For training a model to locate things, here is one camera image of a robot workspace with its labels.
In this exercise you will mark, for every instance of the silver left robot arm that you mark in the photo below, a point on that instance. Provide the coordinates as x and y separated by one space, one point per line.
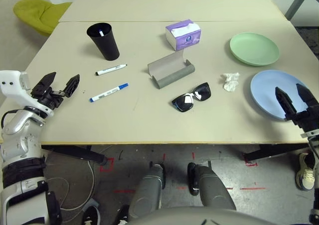
17 135

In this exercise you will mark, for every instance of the black table foot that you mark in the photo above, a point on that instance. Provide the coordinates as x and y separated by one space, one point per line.
82 154
269 151

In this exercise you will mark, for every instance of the purple tissue box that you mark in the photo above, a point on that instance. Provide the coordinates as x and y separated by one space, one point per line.
184 38

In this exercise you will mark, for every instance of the grey robot leg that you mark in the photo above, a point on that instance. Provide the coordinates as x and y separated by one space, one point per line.
214 187
147 190

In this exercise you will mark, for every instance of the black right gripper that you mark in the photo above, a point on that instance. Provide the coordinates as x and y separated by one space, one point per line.
306 119

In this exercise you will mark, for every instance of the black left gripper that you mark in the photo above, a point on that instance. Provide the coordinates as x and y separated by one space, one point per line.
49 99

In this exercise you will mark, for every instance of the small grey floor box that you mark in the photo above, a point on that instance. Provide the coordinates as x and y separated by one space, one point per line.
91 203

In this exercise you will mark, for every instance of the white marker with blue band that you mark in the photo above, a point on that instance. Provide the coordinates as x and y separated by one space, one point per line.
101 33

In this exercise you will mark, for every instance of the white marker with black cap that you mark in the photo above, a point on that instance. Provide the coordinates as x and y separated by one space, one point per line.
109 70

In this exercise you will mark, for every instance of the grey robot torso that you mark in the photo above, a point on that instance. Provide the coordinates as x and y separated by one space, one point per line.
187 217

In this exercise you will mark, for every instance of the black sneaker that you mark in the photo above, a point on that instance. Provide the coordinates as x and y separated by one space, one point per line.
122 216
91 216

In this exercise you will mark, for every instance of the grey glasses case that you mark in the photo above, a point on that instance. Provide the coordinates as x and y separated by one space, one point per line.
169 73

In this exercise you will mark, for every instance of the black plastic cup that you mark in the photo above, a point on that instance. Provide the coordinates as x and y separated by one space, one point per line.
107 45

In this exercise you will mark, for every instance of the grey left robot leg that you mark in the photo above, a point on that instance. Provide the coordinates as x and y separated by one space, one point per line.
147 190

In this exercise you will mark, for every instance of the blue plate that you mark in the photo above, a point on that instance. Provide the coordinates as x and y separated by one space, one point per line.
266 90

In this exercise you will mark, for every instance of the grey right robot leg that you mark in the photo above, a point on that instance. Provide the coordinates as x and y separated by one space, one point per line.
214 187

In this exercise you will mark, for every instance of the cream white sneaker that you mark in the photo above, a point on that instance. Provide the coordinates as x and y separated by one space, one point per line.
305 175

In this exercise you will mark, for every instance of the white tissue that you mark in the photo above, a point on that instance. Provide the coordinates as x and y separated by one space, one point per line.
230 83

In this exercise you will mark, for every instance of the black sunglasses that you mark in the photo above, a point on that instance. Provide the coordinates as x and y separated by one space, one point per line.
184 103

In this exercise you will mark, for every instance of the yellow-green chair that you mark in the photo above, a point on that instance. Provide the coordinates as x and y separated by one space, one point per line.
37 13

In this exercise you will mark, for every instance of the white marker with blue cap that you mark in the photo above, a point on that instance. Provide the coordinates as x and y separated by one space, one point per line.
107 93

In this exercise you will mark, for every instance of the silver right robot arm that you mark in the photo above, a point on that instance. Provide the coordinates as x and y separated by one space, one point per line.
314 138

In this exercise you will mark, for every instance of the green plate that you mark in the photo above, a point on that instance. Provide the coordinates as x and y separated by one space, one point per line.
254 48

